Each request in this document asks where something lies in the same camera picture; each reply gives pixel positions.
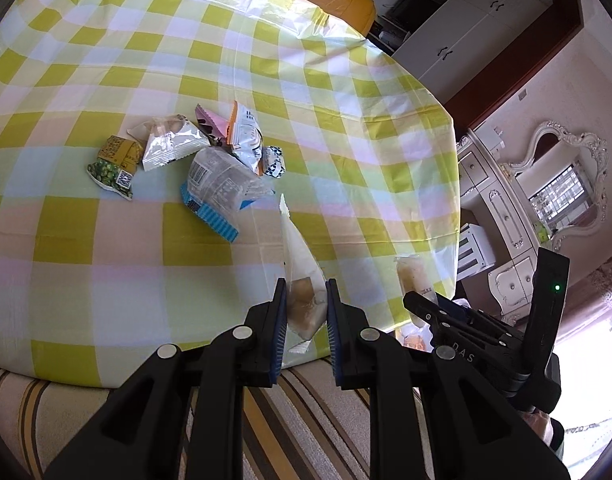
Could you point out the ornate white dressing table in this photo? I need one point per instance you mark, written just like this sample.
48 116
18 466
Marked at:
487 199

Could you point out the ornate mirror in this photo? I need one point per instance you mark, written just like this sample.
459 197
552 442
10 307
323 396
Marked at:
560 182

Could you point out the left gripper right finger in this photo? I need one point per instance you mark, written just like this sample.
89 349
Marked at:
366 358

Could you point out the clear blue-edged snack bag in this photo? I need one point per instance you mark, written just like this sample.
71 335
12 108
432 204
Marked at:
218 187

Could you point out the orange white snack packet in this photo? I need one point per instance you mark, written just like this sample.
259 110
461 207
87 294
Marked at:
244 137

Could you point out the white slatted stool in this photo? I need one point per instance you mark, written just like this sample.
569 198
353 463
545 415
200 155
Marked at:
475 252

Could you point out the white nut cake packet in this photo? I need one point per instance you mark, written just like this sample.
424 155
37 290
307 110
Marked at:
306 304

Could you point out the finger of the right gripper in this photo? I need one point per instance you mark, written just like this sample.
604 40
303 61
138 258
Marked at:
463 329

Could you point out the round cookie clear packet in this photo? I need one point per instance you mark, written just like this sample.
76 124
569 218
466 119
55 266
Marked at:
412 277

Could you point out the white cabinet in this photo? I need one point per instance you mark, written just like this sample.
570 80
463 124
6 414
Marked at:
446 43

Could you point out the pink snack packet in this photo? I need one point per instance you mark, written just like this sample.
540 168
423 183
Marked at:
211 124

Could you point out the striped sofa cushion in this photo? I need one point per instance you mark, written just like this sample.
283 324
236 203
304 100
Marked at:
304 426

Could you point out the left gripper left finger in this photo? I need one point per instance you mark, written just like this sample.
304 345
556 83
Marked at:
180 414

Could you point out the small blue white candy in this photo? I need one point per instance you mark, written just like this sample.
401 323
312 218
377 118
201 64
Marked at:
272 162

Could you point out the green yellow pea packet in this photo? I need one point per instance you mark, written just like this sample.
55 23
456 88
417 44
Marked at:
116 165

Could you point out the green checkered tablecloth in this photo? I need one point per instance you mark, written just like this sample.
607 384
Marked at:
93 278

